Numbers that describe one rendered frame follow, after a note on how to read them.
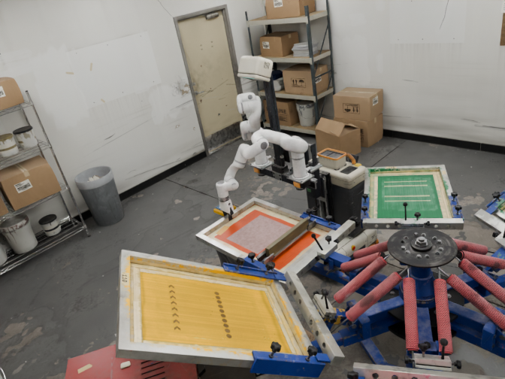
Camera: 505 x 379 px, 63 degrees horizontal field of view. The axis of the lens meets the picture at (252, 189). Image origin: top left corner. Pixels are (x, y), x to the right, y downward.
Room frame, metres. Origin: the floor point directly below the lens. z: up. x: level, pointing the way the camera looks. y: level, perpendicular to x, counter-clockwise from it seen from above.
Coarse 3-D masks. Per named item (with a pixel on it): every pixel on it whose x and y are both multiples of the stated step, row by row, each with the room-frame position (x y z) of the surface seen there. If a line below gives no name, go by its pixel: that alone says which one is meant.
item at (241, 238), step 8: (232, 224) 2.50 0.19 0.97; (224, 232) 2.42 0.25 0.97; (232, 232) 2.40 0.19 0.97; (240, 232) 2.38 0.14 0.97; (248, 232) 2.36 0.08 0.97; (256, 232) 2.34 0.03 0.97; (224, 240) 2.33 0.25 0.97; (232, 240) 2.31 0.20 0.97; (240, 240) 2.29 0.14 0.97; (248, 240) 2.28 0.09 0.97; (256, 240) 2.26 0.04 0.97; (264, 240) 2.24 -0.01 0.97; (272, 240) 2.23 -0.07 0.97; (240, 248) 2.20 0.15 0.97; (248, 248) 2.19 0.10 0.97; (256, 248) 2.17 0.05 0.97; (264, 248) 2.16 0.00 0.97; (288, 248) 2.11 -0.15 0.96; (280, 256) 2.04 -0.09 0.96; (288, 256) 2.03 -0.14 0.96; (280, 264) 1.97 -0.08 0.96
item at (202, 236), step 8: (256, 200) 2.72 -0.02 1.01; (240, 208) 2.64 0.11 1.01; (248, 208) 2.68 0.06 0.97; (272, 208) 2.58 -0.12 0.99; (280, 208) 2.54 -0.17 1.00; (232, 216) 2.57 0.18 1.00; (288, 216) 2.46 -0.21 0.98; (296, 216) 2.40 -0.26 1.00; (216, 224) 2.48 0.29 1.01; (224, 224) 2.52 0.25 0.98; (200, 232) 2.42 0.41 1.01; (208, 232) 2.42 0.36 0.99; (328, 232) 2.15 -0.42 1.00; (200, 240) 2.36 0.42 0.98; (208, 240) 2.31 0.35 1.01; (320, 240) 2.09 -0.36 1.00; (216, 248) 2.23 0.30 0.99; (224, 248) 2.18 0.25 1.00; (312, 248) 2.02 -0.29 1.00; (232, 256) 2.11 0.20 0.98; (240, 256) 2.07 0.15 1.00; (304, 256) 1.96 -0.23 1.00; (296, 264) 1.90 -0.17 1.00
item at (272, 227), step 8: (248, 216) 2.57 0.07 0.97; (256, 216) 2.55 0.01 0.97; (264, 216) 2.53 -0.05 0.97; (240, 224) 2.48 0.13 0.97; (248, 224) 2.46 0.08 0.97; (256, 224) 2.45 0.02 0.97; (264, 224) 2.43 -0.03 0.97; (272, 224) 2.41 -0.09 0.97; (280, 224) 2.39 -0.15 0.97; (288, 224) 2.37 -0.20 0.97; (264, 232) 2.33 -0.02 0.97; (272, 232) 2.31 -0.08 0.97; (280, 232) 2.29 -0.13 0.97; (312, 232) 2.23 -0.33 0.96; (296, 240) 2.18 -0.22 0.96; (304, 240) 2.16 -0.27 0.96; (312, 240) 2.15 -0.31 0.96; (296, 248) 2.09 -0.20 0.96; (304, 248) 2.08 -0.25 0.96
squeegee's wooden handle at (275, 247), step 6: (300, 222) 2.22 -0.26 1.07; (306, 222) 2.23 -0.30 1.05; (294, 228) 2.17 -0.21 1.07; (300, 228) 2.19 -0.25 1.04; (306, 228) 2.23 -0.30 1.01; (288, 234) 2.12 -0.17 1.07; (294, 234) 2.15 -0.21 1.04; (276, 240) 2.07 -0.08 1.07; (282, 240) 2.08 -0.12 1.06; (288, 240) 2.11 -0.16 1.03; (270, 246) 2.03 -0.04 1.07; (276, 246) 2.04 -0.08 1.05; (282, 246) 2.07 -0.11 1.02; (270, 252) 2.00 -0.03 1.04; (276, 252) 2.03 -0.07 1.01
